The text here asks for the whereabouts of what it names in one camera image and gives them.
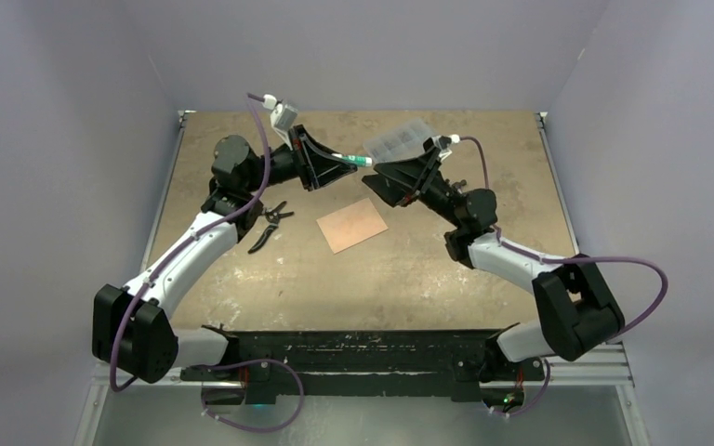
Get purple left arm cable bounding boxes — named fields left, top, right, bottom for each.
left=108, top=92, right=306, bottom=434

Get green and white marker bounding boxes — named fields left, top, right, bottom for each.
left=333, top=153, right=374, bottom=167

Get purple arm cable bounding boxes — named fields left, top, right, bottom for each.
left=455, top=135, right=670, bottom=420
left=108, top=92, right=306, bottom=434

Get clear plastic organizer box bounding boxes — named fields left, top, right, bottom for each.
left=363, top=118, right=435, bottom=164

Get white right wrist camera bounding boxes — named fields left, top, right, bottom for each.
left=423, top=134, right=461, bottom=162

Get pink and cream envelope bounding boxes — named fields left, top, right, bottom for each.
left=316, top=198, right=389, bottom=254

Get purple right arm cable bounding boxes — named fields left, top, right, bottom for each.
left=455, top=135, right=670, bottom=420

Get aluminium extrusion frame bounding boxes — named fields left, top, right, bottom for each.
left=91, top=118, right=631, bottom=420

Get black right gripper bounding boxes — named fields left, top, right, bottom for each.
left=363, top=146, right=465, bottom=229

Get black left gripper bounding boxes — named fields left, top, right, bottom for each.
left=244, top=125, right=356, bottom=194

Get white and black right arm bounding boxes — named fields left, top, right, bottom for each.
left=363, top=150, right=626, bottom=378

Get black pruning shears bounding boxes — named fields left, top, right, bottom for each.
left=247, top=201, right=295, bottom=255

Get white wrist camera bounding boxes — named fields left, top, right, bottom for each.
left=261, top=94, right=298, bottom=147
left=423, top=134, right=461, bottom=162

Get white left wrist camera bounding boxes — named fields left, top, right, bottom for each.
left=261, top=94, right=298, bottom=147

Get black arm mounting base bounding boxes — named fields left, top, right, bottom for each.
left=155, top=329, right=560, bottom=405

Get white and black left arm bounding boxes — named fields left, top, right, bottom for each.
left=92, top=125, right=370, bottom=392

